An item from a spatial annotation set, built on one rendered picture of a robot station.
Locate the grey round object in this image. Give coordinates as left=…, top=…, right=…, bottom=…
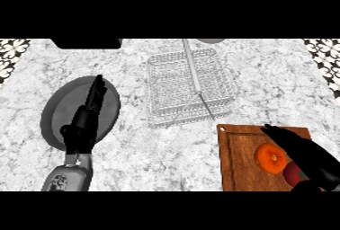
left=196, top=39, right=228, bottom=45

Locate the white wire tiered basket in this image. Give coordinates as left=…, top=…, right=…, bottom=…
left=146, top=39, right=240, bottom=129

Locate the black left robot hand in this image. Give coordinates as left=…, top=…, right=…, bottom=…
left=60, top=74, right=110, bottom=155

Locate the red tomato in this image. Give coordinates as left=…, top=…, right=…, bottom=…
left=283, top=161, right=311, bottom=187

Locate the grey round plate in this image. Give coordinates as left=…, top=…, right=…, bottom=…
left=41, top=75, right=123, bottom=152

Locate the orange squash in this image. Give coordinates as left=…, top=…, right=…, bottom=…
left=255, top=142, right=290, bottom=175

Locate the brown wooden cutting board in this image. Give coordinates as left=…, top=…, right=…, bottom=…
left=217, top=123, right=329, bottom=192

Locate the black appliance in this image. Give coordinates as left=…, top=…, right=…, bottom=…
left=51, top=39, right=125, bottom=50

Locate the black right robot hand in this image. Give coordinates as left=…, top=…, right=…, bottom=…
left=259, top=123, right=340, bottom=192

